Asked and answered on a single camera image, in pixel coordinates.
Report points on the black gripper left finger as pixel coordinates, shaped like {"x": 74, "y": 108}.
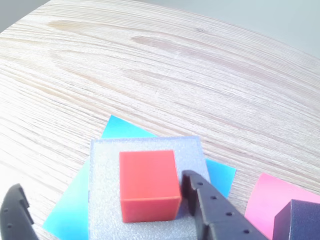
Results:
{"x": 13, "y": 217}

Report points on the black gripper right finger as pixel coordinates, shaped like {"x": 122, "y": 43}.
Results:
{"x": 220, "y": 217}

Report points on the medium black cube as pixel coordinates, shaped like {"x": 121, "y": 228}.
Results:
{"x": 300, "y": 222}

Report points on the small red cube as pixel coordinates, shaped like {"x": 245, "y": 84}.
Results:
{"x": 147, "y": 180}

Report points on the large grey cube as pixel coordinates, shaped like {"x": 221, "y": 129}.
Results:
{"x": 105, "y": 190}

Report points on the pink paper sheet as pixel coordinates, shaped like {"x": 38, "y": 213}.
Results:
{"x": 265, "y": 197}

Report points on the blue paper sheet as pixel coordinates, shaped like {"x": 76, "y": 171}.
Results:
{"x": 70, "y": 210}

